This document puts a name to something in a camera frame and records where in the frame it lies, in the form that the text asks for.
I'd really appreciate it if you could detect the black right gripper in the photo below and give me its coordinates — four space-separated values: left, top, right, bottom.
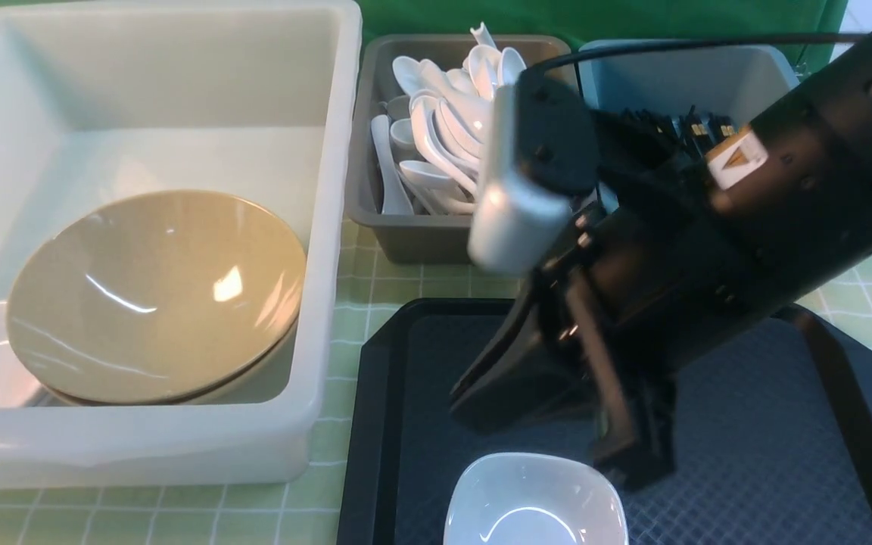
450 111 808 492

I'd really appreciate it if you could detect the large tan noodle bowl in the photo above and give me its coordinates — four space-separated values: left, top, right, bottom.
5 190 307 406

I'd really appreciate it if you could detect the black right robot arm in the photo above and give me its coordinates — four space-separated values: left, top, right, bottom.
449 32 872 489

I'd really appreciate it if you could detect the tan bowl in tub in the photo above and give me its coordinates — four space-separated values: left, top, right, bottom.
139 324 297 406

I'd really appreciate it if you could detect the white square dish lower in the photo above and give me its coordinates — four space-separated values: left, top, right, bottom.
443 452 629 544

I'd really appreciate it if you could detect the black plastic serving tray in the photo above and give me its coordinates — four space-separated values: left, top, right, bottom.
336 299 872 544

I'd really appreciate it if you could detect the grey spoon bin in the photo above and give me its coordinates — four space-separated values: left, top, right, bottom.
345 34 570 265

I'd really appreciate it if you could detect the pile of black chopsticks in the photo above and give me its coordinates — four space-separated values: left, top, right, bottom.
620 106 740 156

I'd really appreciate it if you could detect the pile of white spoons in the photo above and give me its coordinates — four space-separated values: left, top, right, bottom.
368 22 526 215

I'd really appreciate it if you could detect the blue-grey chopstick bin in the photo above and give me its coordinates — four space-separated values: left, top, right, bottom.
553 39 799 135

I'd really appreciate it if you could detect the green cloth backdrop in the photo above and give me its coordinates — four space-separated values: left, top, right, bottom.
0 0 849 83

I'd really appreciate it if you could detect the large white plastic tub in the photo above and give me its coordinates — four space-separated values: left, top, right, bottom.
0 1 361 489

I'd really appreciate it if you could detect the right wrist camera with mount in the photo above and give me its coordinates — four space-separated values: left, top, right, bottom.
468 65 599 276

